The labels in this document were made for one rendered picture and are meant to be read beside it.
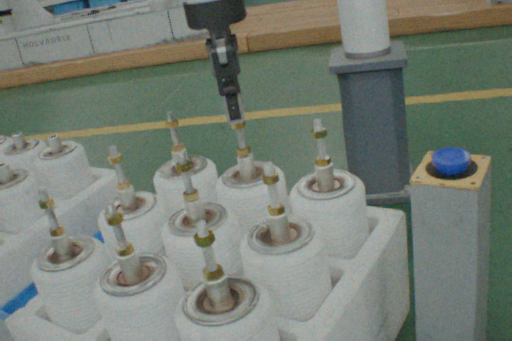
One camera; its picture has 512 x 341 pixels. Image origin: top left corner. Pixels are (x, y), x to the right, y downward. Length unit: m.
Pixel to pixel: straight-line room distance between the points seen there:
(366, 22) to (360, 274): 0.53
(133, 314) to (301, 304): 0.18
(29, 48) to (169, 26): 0.82
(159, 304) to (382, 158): 0.64
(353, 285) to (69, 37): 2.50
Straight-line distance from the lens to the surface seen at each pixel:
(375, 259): 0.68
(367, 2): 1.02
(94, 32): 2.89
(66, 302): 0.68
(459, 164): 0.56
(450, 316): 0.64
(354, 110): 1.06
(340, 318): 0.61
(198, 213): 0.66
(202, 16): 0.66
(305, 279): 0.59
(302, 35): 2.51
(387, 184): 1.13
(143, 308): 0.58
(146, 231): 0.72
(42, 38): 3.06
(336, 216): 0.67
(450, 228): 0.57
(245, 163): 0.74
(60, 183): 1.03
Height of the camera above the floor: 0.58
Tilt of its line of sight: 23 degrees down
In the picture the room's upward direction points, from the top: 11 degrees counter-clockwise
